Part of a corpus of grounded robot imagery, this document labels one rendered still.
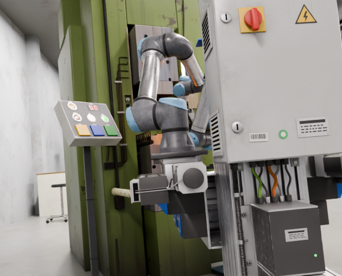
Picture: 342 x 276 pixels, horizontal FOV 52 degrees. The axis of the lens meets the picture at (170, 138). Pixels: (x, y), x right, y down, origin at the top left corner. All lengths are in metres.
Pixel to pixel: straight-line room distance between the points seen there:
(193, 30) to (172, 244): 1.64
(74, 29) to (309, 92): 2.39
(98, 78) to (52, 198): 4.81
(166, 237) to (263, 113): 1.61
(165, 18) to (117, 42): 0.45
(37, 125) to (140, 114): 6.40
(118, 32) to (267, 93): 1.87
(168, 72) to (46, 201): 5.03
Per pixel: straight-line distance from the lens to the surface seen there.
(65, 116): 2.07
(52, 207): 7.12
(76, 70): 2.98
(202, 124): 1.78
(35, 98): 7.89
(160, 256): 2.41
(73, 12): 3.42
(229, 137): 0.90
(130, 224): 2.52
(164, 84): 2.52
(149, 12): 2.82
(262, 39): 0.98
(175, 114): 1.42
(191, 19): 2.95
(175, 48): 1.72
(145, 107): 1.48
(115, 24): 2.70
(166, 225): 2.39
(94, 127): 2.10
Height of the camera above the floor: 0.77
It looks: 4 degrees up
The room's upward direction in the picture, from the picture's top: 5 degrees counter-clockwise
